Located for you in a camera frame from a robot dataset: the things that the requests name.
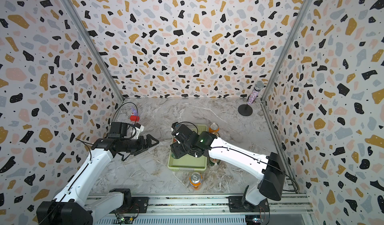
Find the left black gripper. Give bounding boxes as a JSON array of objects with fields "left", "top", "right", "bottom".
[{"left": 120, "top": 134, "right": 159, "bottom": 154}]

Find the green red beer can front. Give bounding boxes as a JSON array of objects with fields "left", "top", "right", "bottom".
[{"left": 208, "top": 157, "right": 221, "bottom": 166}]

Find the orange soda can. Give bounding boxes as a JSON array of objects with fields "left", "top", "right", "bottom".
[
  {"left": 209, "top": 122, "right": 220, "bottom": 135},
  {"left": 189, "top": 172, "right": 203, "bottom": 190}
]

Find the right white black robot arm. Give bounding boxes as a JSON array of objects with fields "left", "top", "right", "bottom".
[{"left": 171, "top": 130, "right": 286, "bottom": 206}]

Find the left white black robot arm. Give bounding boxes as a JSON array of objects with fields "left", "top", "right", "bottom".
[{"left": 37, "top": 134, "right": 159, "bottom": 225}]

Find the light green perforated basket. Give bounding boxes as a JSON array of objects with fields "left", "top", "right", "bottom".
[{"left": 167, "top": 123, "right": 208, "bottom": 172}]

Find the small red purple toy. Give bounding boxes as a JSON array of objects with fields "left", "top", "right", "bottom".
[{"left": 130, "top": 108, "right": 140, "bottom": 122}]

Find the glitter microphone on black stand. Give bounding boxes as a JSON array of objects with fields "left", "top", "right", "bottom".
[{"left": 238, "top": 80, "right": 264, "bottom": 116}]

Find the green circuit board left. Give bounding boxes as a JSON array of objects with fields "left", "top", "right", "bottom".
[{"left": 115, "top": 214, "right": 134, "bottom": 225}]

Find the circuit board right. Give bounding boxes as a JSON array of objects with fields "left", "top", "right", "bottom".
[{"left": 245, "top": 215, "right": 264, "bottom": 225}]

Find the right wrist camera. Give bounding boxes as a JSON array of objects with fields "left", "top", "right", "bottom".
[{"left": 171, "top": 122, "right": 193, "bottom": 143}]

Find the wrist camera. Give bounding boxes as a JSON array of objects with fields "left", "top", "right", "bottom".
[
  {"left": 107, "top": 122, "right": 145, "bottom": 139},
  {"left": 171, "top": 122, "right": 193, "bottom": 143}
]

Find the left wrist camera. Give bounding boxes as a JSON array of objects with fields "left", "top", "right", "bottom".
[{"left": 107, "top": 122, "right": 145, "bottom": 139}]

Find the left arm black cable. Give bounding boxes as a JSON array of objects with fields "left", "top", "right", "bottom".
[{"left": 111, "top": 101, "right": 139, "bottom": 124}]

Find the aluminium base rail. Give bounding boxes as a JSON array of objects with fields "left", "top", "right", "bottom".
[{"left": 97, "top": 194, "right": 318, "bottom": 225}]

